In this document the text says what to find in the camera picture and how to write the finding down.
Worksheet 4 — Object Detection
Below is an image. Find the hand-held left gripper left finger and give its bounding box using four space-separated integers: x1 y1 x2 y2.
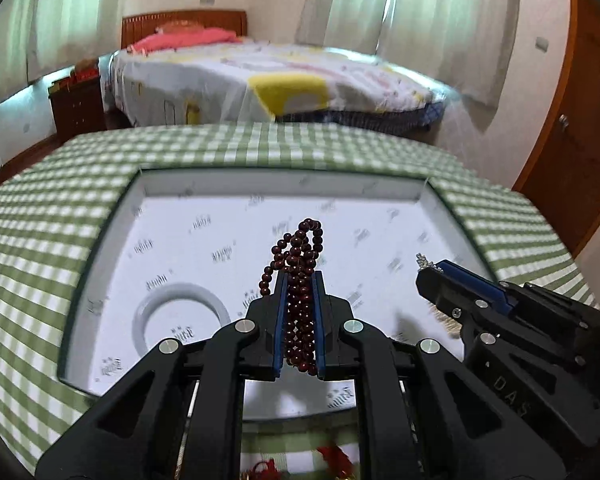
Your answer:
34 271 288 480

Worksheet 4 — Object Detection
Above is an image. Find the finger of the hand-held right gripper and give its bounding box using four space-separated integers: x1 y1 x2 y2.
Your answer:
437 259 520 312
416 268 502 342

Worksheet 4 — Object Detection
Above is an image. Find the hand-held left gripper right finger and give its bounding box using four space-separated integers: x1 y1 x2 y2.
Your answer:
314 270 566 480

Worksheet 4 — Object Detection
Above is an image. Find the dark red bead necklace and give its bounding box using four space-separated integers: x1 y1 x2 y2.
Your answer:
259 218 326 375

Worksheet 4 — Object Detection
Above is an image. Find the silver chain bracelet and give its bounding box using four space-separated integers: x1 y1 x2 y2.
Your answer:
415 252 462 340

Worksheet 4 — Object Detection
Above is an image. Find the white jewelry tray dark rim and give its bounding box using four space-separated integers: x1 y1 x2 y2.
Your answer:
57 167 501 423

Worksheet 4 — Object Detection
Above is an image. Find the white jade bangle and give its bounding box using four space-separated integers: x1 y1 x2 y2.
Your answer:
132 282 232 361

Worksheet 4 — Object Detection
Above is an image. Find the brown wooden door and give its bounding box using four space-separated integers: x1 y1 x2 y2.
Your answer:
512 0 600 261

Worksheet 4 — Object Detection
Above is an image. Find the pale green curtain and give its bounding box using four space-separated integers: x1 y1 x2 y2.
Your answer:
0 0 36 98
377 0 523 108
25 0 118 86
297 0 398 53

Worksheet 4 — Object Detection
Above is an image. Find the bed with patterned sheet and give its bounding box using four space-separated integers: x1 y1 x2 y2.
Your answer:
107 40 453 136

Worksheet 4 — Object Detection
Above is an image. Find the green checked tablecloth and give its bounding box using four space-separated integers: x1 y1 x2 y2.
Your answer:
0 122 600 480

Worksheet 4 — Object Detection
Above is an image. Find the dark wooden nightstand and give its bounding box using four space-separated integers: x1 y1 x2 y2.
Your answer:
47 75 106 133

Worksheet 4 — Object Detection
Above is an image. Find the pink pillow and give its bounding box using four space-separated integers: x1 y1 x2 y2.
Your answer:
130 27 243 56

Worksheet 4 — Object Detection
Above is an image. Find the wooden headboard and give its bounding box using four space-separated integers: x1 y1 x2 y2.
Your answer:
121 8 250 51

